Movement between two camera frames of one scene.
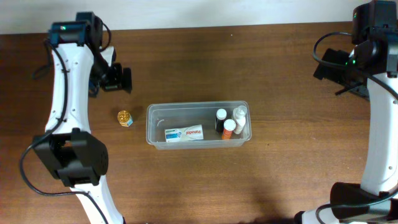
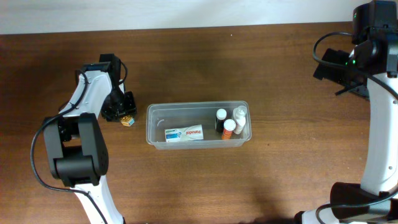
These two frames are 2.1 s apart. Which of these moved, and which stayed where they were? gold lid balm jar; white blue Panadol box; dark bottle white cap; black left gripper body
Moved: black left gripper body
Stayed: dark bottle white cap; gold lid balm jar; white blue Panadol box
